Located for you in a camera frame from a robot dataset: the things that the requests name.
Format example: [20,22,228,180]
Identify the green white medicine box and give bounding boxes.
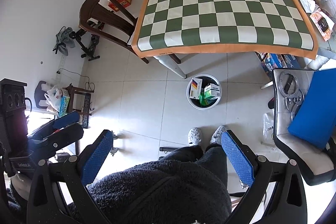
[199,92,211,107]

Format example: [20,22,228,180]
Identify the white round trash bin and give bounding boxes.
[186,74,222,110]

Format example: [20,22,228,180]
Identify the dark wooden side stand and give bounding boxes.
[66,84,94,128]

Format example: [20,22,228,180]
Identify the white plastic shopping bag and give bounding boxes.
[262,110,275,147]

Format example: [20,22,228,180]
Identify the right grey fuzzy slipper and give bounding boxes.
[210,125,227,145]

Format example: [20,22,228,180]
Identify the grey fuzzy slipper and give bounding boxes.
[210,125,227,145]
[188,127,203,146]

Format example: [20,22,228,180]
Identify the person's dark fleece legs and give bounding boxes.
[88,144,232,223]

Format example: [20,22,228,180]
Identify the red black flip-flop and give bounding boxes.
[268,98,274,109]

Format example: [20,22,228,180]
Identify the left grey fuzzy slipper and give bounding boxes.
[188,127,203,146]

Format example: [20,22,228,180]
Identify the black exercise bike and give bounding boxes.
[70,28,100,61]

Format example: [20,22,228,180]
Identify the black blue weight bench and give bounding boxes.
[159,147,178,154]

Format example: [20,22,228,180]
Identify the green white carton box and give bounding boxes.
[204,84,221,100]

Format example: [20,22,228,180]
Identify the blue toy blaster box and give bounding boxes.
[255,52,301,80]

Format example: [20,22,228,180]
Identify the white box with flag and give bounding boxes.
[189,78,203,99]

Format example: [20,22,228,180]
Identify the dark wooden chair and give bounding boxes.
[79,0,188,63]

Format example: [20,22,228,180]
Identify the white table leg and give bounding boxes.
[154,55,187,79]

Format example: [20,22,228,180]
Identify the orange snack package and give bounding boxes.
[310,9,334,41]

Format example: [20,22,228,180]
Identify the green white checkered tablecloth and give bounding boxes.
[131,0,318,59]

